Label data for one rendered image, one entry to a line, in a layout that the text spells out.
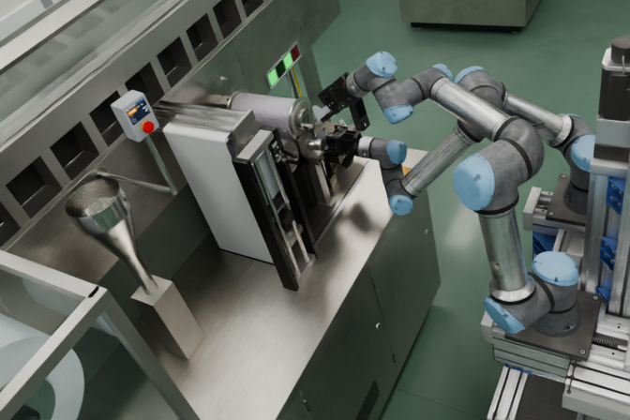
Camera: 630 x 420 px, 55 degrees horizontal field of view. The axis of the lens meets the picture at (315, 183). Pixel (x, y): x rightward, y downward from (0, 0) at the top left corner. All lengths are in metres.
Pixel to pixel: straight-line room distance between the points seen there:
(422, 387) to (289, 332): 1.00
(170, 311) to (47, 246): 0.38
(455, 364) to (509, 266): 1.26
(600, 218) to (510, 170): 0.48
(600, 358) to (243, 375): 1.00
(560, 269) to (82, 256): 1.33
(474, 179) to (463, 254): 1.77
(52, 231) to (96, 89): 0.41
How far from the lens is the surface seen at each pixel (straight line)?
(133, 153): 1.94
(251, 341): 1.90
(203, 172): 1.90
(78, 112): 1.80
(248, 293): 2.02
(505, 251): 1.55
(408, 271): 2.46
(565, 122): 2.15
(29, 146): 1.73
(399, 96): 1.69
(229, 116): 1.81
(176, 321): 1.84
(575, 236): 2.25
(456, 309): 2.95
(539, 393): 2.49
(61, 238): 1.83
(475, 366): 2.78
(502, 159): 1.43
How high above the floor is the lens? 2.38
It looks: 40 degrees down
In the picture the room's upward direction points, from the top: 17 degrees counter-clockwise
